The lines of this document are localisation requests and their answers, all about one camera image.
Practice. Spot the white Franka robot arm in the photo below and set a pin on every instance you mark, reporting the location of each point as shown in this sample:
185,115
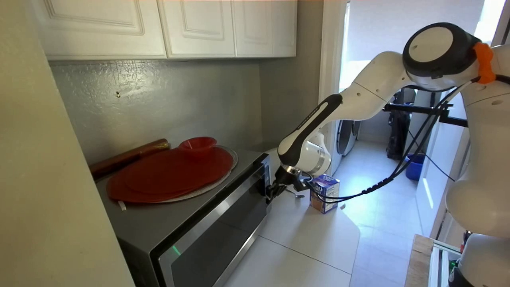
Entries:
483,191

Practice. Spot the washing machine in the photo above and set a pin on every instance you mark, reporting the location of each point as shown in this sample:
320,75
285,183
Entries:
346,137

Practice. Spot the red round mat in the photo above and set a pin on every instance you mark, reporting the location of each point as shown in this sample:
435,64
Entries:
164,177

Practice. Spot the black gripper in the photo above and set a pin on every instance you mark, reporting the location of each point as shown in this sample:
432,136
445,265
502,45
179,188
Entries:
287,180

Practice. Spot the blue bucket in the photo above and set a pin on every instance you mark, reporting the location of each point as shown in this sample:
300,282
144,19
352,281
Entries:
414,168

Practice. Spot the blue printed box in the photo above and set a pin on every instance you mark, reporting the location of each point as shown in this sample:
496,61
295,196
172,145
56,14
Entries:
324,193

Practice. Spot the wooden rolling pin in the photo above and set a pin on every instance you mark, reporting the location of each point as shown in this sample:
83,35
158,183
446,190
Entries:
128,156

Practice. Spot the black camera stand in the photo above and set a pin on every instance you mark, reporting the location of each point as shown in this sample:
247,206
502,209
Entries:
419,110

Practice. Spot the red bowl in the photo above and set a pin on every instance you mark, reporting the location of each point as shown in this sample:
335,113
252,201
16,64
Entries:
198,144

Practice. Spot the white wall cabinets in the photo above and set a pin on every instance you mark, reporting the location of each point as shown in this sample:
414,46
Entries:
196,26

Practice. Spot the stainless steel microwave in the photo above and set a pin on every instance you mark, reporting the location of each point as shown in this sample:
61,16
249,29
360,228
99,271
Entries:
159,223

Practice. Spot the robot mounting table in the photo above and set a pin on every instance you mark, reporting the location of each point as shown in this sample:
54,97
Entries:
419,260

